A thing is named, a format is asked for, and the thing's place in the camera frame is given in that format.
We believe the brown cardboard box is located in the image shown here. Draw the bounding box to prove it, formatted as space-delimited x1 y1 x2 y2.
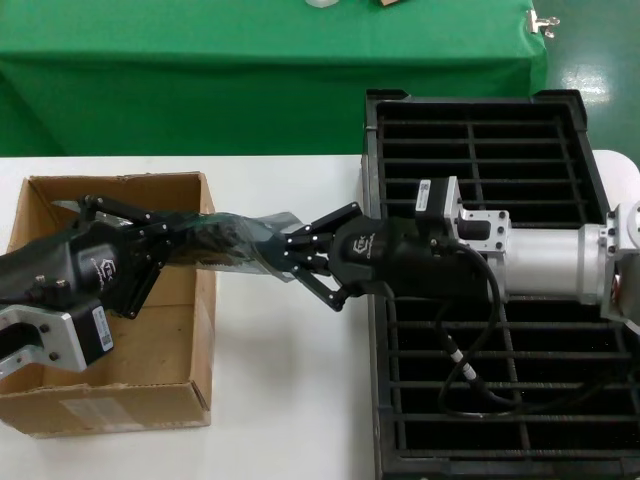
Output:
0 171 221 440

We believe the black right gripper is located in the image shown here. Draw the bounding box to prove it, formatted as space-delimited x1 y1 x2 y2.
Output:
282 200 495 314

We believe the black slotted container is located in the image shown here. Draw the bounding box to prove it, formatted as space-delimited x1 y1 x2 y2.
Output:
359 88 640 480

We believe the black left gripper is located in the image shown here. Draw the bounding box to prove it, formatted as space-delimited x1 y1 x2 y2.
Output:
0 193 175 321

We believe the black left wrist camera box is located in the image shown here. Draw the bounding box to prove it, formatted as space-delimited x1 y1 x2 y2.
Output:
82 299 116 367

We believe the dark translucent antistatic bag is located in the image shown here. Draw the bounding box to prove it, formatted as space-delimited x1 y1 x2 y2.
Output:
163 209 312 282

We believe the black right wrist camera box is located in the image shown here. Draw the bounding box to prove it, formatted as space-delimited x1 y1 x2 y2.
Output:
413 175 459 229

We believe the green tablecloth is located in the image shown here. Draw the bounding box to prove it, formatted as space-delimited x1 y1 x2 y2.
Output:
0 0 549 159

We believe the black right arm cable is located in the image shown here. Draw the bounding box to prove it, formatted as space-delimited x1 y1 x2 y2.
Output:
432 234 526 419

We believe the silver binder clip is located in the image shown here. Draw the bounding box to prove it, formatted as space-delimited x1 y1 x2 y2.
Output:
524 9 561 39

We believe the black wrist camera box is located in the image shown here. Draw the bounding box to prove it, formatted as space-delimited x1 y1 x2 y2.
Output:
413 175 459 229
82 299 116 367

